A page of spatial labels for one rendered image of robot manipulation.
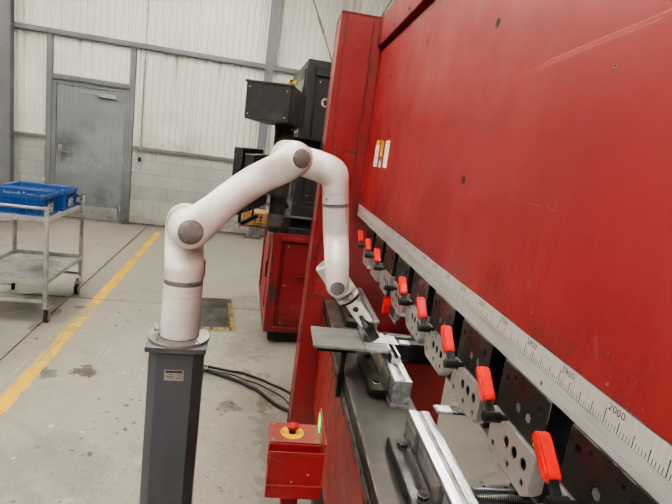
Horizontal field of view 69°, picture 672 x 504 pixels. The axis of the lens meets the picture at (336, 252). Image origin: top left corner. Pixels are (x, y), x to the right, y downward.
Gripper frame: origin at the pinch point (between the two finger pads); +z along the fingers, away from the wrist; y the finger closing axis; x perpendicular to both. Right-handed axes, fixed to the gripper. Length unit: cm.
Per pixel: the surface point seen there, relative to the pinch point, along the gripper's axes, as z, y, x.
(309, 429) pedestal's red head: 5.0, -26.0, 31.9
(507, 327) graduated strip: -27, -90, -25
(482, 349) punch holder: -21, -83, -20
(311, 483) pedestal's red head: 10, -43, 36
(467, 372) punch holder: -16, -79, -16
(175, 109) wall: -212, 691, 106
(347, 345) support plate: -4.5, -8.5, 9.0
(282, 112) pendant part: -86, 99, -19
